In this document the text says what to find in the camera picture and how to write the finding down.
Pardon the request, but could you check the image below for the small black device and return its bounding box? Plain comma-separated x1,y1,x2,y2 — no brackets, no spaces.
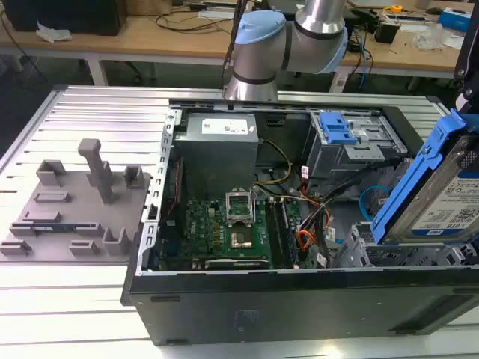
373,18,402,44

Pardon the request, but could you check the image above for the black box on desk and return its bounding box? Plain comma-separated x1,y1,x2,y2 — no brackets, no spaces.
3,0,129,37

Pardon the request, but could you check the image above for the black RAM stick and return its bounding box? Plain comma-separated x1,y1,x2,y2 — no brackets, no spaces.
278,197,301,269

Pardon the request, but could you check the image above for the grey parts rack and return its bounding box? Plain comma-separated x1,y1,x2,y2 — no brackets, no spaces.
0,138,155,265

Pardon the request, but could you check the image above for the red wire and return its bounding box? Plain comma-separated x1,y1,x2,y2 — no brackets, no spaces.
165,156,185,220

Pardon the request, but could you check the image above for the blue cardboard box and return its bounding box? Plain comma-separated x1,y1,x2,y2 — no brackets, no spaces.
438,7,473,31

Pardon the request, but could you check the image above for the hard disk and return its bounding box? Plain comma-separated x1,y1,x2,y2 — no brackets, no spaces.
370,108,479,246

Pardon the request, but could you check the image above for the blue data wire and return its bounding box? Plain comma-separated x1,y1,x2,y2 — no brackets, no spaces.
358,182,391,224

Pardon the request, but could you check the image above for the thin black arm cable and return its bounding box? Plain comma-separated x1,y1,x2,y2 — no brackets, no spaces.
222,0,248,99

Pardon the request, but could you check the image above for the white crumpled plastic bag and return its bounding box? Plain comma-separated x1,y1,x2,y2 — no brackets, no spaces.
35,20,73,43

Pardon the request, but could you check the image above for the clear plastic bag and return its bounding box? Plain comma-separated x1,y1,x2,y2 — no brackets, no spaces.
412,22,447,50

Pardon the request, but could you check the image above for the RAM stick on rack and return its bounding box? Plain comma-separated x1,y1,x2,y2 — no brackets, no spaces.
31,223,78,233

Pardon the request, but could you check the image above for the wooden desk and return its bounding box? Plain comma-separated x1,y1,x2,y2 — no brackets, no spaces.
0,13,242,88
331,9,469,90

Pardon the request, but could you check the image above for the green motherboard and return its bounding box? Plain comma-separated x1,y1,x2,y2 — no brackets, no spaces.
160,194,317,271

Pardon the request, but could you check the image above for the grey perforated disk bay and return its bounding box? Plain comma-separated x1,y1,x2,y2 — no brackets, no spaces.
332,220,479,269

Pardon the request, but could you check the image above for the CPU socket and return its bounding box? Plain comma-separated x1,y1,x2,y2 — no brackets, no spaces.
228,230,256,251

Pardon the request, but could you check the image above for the black graphics card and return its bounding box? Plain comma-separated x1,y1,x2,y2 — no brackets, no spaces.
191,257,271,271

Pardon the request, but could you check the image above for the grey power supply unit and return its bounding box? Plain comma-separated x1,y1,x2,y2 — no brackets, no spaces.
174,111,260,192

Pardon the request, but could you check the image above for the black PC case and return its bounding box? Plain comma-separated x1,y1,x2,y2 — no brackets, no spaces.
119,95,479,347

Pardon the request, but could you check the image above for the yellow wire bundle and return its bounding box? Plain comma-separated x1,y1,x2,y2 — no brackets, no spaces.
253,139,293,186

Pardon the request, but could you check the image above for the grey metal drive cage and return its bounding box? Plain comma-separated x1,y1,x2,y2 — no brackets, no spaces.
305,110,411,181

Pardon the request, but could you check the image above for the orange wire bundle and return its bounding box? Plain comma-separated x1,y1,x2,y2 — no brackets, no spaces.
296,228,320,252

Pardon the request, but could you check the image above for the black cable bundle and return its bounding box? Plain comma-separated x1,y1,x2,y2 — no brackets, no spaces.
297,159,407,265

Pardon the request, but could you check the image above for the metal socket cover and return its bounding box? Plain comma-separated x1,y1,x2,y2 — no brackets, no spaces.
224,189,256,227

